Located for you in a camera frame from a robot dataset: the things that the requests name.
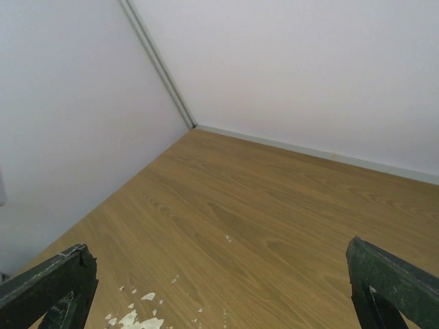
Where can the grey aluminium corner post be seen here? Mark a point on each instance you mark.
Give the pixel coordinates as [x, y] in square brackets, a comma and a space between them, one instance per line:
[153, 53]

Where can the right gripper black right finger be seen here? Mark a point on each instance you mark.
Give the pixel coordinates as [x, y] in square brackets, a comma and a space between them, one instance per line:
[387, 290]

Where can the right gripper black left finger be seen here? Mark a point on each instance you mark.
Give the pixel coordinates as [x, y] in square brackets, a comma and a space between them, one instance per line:
[59, 292]

